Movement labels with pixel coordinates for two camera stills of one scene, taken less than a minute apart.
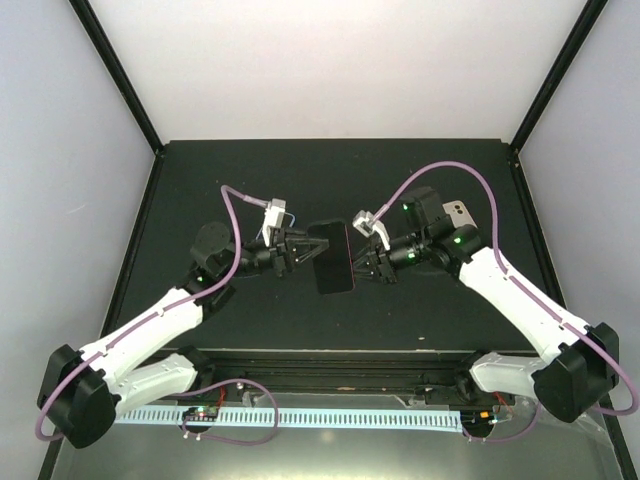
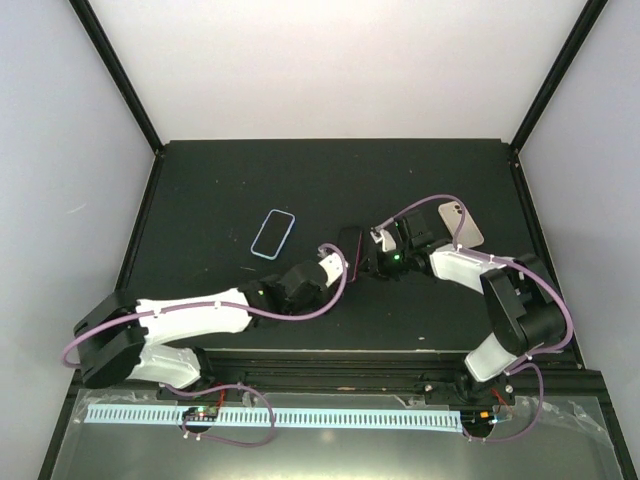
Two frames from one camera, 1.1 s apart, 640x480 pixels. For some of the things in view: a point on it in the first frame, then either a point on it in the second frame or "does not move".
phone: x=458 y=213 does not move
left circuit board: x=206 y=413 does not move
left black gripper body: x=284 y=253 to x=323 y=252
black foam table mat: x=338 y=245 does not move
